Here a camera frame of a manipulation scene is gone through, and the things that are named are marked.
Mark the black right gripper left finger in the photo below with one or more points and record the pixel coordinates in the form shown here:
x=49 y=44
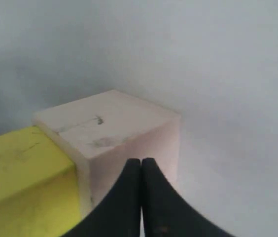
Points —
x=119 y=213

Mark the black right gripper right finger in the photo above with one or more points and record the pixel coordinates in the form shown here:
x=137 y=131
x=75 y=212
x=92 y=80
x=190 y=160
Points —
x=166 y=213

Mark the large wooden cube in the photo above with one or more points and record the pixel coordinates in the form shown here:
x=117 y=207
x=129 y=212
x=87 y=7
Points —
x=99 y=133

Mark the yellow cube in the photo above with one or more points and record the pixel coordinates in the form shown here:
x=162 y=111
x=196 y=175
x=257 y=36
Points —
x=38 y=186

